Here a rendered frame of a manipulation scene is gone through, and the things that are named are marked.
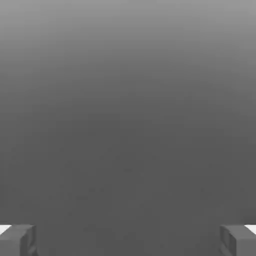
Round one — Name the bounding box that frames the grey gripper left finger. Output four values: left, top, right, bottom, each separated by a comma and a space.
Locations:
0, 224, 38, 256

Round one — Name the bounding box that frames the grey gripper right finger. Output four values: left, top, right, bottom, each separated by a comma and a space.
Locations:
218, 224, 256, 256

